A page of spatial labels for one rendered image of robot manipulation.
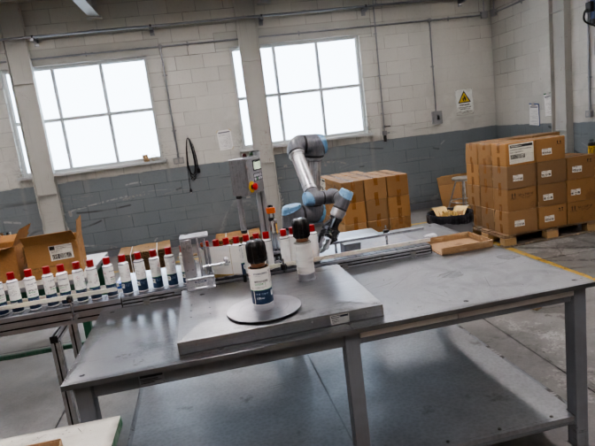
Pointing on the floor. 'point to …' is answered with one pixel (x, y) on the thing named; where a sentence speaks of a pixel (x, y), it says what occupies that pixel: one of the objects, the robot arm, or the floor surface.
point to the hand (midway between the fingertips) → (320, 250)
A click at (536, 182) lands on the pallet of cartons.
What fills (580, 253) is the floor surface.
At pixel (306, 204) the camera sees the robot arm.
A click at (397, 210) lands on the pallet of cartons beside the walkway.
